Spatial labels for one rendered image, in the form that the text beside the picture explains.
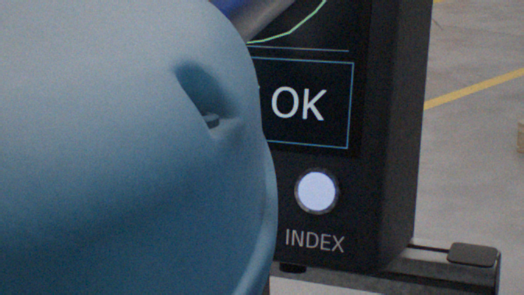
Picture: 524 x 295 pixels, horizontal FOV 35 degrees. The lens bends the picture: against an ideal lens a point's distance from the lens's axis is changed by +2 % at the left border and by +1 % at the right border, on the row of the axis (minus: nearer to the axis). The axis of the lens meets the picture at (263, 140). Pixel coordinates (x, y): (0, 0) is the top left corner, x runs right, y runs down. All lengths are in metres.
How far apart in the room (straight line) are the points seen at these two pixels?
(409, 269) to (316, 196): 0.10
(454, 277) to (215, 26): 0.39
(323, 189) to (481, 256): 0.13
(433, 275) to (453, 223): 2.64
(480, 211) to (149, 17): 3.16
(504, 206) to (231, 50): 3.22
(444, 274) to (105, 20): 0.40
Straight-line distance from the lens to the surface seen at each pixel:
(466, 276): 0.53
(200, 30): 0.15
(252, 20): 0.30
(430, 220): 3.19
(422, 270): 0.53
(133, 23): 0.15
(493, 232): 3.13
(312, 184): 0.46
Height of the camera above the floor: 1.29
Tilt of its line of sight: 19 degrees down
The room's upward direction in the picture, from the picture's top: 2 degrees counter-clockwise
